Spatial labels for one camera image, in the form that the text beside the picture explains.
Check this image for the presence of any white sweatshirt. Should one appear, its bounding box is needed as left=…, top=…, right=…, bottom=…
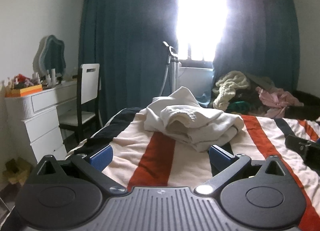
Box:
left=144, top=87, right=244, bottom=152

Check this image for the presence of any dark clothes pile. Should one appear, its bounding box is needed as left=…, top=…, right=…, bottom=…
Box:
left=209, top=73, right=319, bottom=121

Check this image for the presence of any striped bed blanket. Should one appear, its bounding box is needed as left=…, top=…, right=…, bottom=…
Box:
left=65, top=107, right=320, bottom=231

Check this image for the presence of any pink garment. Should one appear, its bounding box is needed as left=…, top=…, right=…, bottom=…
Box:
left=255, top=87, right=304, bottom=118

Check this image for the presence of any white and black chair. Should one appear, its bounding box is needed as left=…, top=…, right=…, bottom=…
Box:
left=59, top=63, right=101, bottom=143

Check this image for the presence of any cream knitted sweater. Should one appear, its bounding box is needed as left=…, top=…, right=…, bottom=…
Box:
left=212, top=71, right=250, bottom=111

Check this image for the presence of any white dresser with drawers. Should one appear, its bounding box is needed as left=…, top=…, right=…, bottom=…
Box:
left=5, top=81, right=76, bottom=165

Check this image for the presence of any yellow cardboard box on floor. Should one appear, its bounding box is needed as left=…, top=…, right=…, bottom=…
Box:
left=2, top=157, right=33, bottom=186

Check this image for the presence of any garment steamer stand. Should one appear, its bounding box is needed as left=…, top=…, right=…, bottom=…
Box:
left=159, top=41, right=180, bottom=96

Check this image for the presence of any orange box on dresser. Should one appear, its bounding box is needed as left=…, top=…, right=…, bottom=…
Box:
left=5, top=85, right=43, bottom=97

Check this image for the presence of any teal window curtain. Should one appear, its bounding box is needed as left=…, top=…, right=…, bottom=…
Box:
left=79, top=0, right=300, bottom=121

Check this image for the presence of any wavy frame table mirror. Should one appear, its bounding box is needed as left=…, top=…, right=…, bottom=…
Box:
left=33, top=35, right=66, bottom=77

